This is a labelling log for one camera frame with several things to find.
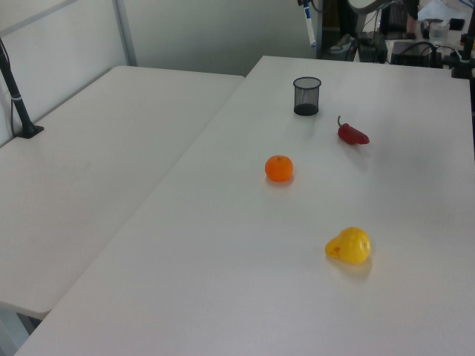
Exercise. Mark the blue capped white marker pen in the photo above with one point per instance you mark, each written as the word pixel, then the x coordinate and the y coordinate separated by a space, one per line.
pixel 308 27

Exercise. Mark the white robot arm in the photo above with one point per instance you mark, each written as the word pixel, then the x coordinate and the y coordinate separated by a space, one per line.
pixel 367 5

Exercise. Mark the black mesh pen cup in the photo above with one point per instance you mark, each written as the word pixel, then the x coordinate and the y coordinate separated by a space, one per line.
pixel 306 100

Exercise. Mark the white sneaker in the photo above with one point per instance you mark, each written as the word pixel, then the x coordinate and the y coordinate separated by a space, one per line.
pixel 343 43

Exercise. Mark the black controller device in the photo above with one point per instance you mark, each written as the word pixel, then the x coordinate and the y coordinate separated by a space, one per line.
pixel 371 50

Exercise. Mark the black electronics box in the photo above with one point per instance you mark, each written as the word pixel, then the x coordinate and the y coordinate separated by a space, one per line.
pixel 412 53

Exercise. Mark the clear plastic container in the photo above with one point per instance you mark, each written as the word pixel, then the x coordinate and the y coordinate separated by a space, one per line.
pixel 438 31

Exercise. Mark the red chili pepper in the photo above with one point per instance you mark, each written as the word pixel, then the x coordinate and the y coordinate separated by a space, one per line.
pixel 350 134

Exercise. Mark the orange mandarin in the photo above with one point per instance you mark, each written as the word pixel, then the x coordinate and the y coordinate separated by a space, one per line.
pixel 278 168

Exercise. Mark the yellow pear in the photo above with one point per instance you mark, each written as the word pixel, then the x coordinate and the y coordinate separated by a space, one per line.
pixel 350 246

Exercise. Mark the white adjoining table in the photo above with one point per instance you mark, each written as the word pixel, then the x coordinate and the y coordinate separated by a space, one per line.
pixel 92 178

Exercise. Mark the black pole with base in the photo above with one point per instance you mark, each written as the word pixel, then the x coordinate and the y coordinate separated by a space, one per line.
pixel 16 104

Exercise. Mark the black camera stand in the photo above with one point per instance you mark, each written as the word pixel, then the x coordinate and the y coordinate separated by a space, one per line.
pixel 464 55

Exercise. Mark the grey metal partition post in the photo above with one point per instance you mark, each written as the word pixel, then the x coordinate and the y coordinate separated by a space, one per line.
pixel 126 33

